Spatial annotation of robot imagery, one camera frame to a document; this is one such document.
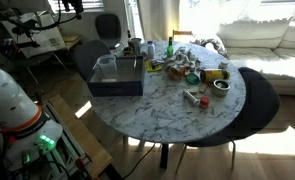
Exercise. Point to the green plastic lid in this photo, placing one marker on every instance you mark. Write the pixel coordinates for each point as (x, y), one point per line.
(193, 79)

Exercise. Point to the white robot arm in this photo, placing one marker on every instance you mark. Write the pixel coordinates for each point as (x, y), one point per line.
(31, 132)

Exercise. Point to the white plastic tube bottle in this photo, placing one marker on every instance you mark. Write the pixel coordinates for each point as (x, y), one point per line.
(191, 98)

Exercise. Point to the green glass bottle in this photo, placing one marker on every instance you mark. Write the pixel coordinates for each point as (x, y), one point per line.
(170, 48)

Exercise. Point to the green open tin can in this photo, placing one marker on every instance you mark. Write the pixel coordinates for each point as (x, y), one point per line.
(220, 88)

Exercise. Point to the yellow packet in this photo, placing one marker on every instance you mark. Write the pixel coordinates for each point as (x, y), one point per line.
(152, 68)

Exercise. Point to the crumpled paper pile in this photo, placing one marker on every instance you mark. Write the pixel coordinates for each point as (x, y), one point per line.
(181, 64)

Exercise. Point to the clear plastic tub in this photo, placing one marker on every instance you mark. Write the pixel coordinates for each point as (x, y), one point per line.
(107, 62)

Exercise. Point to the grey metal cup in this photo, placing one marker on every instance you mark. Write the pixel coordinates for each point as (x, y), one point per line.
(136, 44)

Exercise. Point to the light wooden block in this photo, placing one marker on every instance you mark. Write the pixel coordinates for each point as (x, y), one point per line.
(203, 88)

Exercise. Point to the red capped jar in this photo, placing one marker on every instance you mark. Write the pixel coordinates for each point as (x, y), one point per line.
(204, 102)

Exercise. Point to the grey office chair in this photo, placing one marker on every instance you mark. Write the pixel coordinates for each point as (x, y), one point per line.
(86, 55)

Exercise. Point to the wooden bench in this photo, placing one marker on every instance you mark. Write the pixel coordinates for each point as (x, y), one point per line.
(93, 157)

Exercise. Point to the small white jar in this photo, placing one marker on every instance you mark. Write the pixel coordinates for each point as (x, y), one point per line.
(223, 65)

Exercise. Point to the dark grey chair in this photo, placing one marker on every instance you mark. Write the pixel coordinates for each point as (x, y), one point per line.
(261, 105)

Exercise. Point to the white sofa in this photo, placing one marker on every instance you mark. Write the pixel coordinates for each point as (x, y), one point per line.
(267, 46)

